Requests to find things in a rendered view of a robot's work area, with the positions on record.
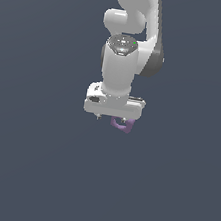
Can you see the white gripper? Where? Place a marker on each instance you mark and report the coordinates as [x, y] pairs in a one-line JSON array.
[[111, 106]]

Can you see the purple hollow triangular object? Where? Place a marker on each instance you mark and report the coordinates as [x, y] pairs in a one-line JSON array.
[[126, 128]]

